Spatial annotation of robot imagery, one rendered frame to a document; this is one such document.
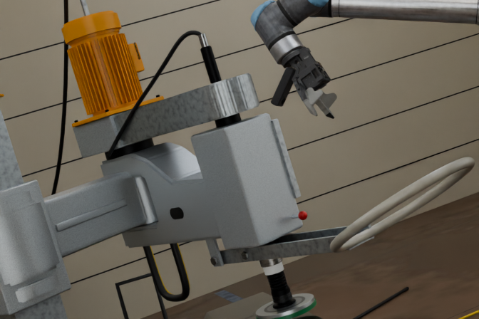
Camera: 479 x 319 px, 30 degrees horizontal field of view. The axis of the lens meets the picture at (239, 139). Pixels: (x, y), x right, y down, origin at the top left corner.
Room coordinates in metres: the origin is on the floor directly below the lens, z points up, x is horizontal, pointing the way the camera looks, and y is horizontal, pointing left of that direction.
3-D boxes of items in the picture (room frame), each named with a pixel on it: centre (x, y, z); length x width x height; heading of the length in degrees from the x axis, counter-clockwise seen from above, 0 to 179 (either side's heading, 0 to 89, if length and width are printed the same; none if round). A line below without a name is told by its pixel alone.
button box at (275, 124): (3.12, -0.11, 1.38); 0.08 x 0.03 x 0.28; 39
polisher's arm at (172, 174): (3.42, 0.26, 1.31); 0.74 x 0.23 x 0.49; 39
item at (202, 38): (3.10, 0.02, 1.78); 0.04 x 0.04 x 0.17
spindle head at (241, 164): (3.17, 0.07, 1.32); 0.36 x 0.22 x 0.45; 39
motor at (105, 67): (3.62, 0.43, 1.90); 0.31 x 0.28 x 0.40; 129
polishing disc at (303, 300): (3.10, 0.02, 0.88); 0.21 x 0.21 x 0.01
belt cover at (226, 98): (3.38, 0.24, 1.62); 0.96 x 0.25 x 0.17; 39
